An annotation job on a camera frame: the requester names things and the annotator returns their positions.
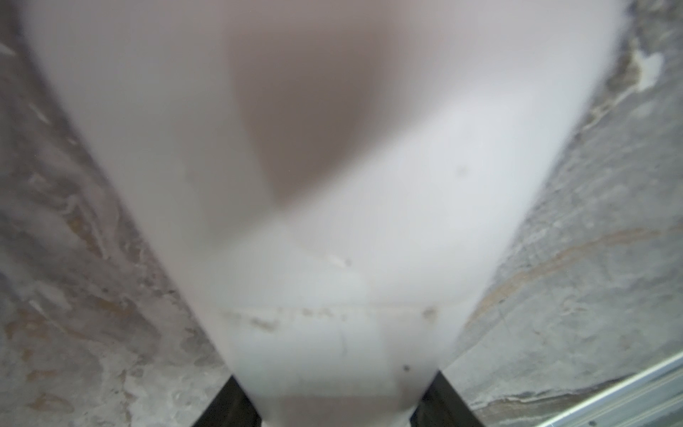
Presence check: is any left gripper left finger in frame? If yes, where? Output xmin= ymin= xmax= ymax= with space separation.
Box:
xmin=192 ymin=375 xmax=263 ymax=427

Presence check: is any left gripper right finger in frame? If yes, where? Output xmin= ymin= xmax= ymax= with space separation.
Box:
xmin=410 ymin=372 xmax=484 ymax=427

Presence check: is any white air conditioner remote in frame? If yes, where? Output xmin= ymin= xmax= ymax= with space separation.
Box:
xmin=19 ymin=1 xmax=628 ymax=426

